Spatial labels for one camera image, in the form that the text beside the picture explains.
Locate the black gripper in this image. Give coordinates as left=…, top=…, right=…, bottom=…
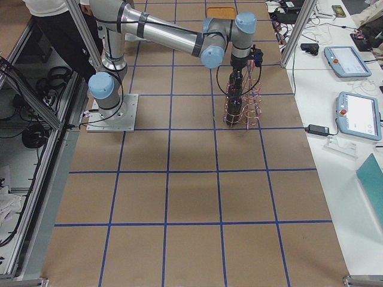
left=230, top=55, right=250, bottom=72

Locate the dark wine bottle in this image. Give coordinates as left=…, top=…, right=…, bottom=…
left=228, top=69, right=243, bottom=98
left=226, top=89, right=242, bottom=127

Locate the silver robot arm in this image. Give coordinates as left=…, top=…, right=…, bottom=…
left=90, top=1, right=257, bottom=123

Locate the wooden tray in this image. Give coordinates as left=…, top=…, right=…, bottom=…
left=206, top=7, right=237, bottom=20

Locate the black handheld device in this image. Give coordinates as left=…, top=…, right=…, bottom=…
left=300, top=43, right=319, bottom=56

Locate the black power adapter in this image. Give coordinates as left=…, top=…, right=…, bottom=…
left=305, top=124, right=330, bottom=136

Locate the grey teach pendant far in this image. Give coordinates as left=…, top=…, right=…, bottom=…
left=324, top=46, right=372, bottom=78

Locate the grey teach pendant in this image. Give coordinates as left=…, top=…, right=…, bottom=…
left=324, top=46, right=372, bottom=78
left=336, top=91, right=382, bottom=141

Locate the grey teach pendant near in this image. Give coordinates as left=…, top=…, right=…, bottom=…
left=336, top=91, right=382, bottom=141

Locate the clear acrylic stand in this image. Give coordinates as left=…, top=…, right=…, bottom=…
left=323, top=136, right=358, bottom=160

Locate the teal board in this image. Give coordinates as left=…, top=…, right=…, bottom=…
left=356, top=154, right=382, bottom=224

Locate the person in black trousers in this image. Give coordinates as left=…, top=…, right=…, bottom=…
left=24, top=0, right=96, bottom=81

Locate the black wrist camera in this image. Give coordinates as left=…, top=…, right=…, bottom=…
left=251, top=44, right=263, bottom=68

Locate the copper wire bottle basket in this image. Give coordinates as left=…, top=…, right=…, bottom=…
left=223, top=60, right=262, bottom=129

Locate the aluminium frame post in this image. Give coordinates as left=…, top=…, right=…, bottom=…
left=280, top=0, right=316, bottom=68

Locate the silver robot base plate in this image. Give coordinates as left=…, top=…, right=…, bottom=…
left=86, top=94, right=139, bottom=132

